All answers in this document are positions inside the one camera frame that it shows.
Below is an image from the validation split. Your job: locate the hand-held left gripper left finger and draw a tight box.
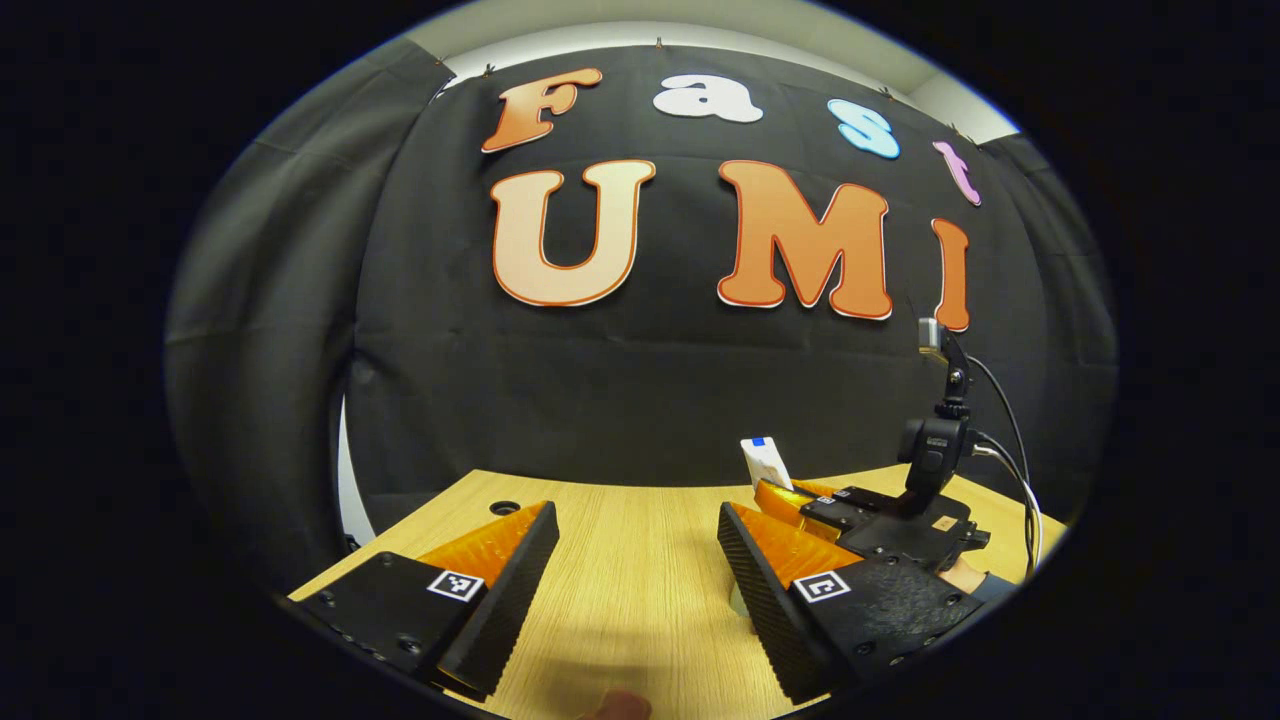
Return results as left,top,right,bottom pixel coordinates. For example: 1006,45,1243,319
298,500,562,703

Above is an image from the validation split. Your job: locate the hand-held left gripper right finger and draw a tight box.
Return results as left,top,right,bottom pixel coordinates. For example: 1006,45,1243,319
717,502,991,706

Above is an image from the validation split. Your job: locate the white toothpaste tube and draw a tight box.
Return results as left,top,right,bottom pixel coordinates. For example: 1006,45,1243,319
740,437,797,493

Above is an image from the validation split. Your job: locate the wooden desktop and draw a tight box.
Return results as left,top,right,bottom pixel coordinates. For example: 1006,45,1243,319
288,468,1069,720

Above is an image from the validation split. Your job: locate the black backdrop cloth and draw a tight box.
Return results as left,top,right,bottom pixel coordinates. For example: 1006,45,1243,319
165,40,1116,591

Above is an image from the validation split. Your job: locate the black cable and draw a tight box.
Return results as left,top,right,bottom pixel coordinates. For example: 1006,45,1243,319
964,354,1044,583

